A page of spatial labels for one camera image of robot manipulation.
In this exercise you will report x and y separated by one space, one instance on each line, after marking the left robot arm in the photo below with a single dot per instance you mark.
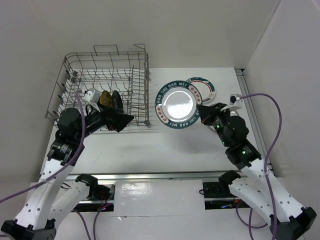
43 212

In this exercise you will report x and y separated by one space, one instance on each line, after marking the silver aluminium side rail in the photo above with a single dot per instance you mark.
261 146

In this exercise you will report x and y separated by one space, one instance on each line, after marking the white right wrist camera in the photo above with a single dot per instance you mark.
236 102

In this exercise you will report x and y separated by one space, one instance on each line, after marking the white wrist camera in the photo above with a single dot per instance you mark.
92 97
236 102

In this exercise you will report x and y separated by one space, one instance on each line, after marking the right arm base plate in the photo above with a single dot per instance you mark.
216 199

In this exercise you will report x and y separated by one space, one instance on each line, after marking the black round plate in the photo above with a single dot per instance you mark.
117 102

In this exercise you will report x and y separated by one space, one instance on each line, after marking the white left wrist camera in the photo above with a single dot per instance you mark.
92 97

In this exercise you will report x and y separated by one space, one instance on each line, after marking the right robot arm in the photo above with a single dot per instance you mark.
259 188

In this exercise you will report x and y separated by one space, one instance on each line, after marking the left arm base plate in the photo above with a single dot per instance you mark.
102 201

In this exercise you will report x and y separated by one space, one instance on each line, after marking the silver aluminium front rail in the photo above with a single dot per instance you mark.
158 176

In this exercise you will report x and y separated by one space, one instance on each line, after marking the white plate red characters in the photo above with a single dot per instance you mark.
232 113

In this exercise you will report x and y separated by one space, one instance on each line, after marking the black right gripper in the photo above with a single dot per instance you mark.
218 106

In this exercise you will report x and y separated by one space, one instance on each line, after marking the white plate teal red rim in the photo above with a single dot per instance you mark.
206 89

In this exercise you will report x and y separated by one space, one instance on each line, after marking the yellow patterned plate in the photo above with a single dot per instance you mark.
106 99

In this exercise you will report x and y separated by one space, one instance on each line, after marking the white plate teal lettered rim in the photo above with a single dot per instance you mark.
176 104

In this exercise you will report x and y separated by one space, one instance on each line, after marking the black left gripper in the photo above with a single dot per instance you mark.
113 119

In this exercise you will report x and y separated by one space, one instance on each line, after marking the grey wire dish rack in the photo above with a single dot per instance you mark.
106 68

